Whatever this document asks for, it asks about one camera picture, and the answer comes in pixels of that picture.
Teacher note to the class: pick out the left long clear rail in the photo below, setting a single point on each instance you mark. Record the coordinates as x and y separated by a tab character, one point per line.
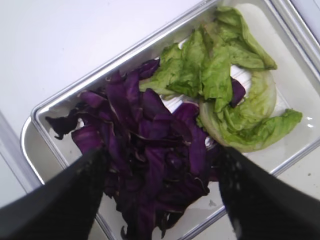
11	152

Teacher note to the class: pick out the purple cabbage pile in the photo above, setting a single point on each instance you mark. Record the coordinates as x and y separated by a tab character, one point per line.
159	164

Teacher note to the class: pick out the clear plastic container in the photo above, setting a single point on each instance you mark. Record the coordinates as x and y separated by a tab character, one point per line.
226	73

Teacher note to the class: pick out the metal serving tray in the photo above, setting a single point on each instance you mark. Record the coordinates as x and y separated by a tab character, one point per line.
300	175

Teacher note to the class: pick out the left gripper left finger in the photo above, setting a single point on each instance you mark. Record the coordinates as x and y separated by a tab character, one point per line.
64	208

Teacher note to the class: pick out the green lettuce pile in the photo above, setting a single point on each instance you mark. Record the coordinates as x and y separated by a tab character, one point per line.
224	67

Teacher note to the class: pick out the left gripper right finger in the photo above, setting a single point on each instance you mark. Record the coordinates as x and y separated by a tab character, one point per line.
261	206

